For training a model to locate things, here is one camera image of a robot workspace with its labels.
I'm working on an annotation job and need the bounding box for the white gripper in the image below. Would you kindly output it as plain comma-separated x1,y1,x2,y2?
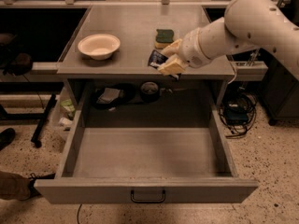
158,27,213,76

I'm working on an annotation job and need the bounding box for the blue rxbar blueberry wrapper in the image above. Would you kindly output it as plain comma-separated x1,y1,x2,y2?
148,49,180,80

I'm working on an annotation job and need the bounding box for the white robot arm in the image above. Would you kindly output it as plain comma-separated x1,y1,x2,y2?
158,0,299,76

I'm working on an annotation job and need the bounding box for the grey metal counter cabinet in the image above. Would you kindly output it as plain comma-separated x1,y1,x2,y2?
57,3,234,110

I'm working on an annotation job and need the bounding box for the open grey top drawer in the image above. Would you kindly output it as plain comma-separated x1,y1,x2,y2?
33,84,260,204

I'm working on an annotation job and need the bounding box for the green yellow sponge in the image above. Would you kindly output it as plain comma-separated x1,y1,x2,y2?
155,29,174,49

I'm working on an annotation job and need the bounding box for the black tape roll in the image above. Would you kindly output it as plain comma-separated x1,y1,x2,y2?
140,81,160,103

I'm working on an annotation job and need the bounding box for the white paper bowl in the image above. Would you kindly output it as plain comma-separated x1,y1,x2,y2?
78,34,121,61

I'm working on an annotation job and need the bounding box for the black bag with grey cloth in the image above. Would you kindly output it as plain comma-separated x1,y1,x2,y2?
91,83,135,110

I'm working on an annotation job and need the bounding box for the clear plastic bin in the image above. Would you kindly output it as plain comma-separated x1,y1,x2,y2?
50,88,75,140

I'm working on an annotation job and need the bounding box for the dark brown round object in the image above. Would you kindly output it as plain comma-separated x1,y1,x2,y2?
3,53,33,76

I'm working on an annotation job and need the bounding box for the black stand leg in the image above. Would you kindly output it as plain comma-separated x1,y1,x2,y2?
31,94,56,148

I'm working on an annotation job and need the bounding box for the black shoe at left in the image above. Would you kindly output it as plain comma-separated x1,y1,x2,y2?
0,128,16,150

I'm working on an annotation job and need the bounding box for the black shoe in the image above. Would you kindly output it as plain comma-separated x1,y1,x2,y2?
0,128,16,150
28,172,56,199

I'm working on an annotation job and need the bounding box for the tan trouser leg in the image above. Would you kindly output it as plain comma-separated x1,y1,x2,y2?
0,172,31,201

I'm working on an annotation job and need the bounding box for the white power cable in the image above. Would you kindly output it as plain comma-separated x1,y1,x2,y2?
227,54,238,86

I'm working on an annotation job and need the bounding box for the black cable bundle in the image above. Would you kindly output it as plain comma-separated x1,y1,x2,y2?
219,91,258,139

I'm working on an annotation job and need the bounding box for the black drawer handle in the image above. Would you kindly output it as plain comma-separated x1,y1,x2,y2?
130,190,166,203

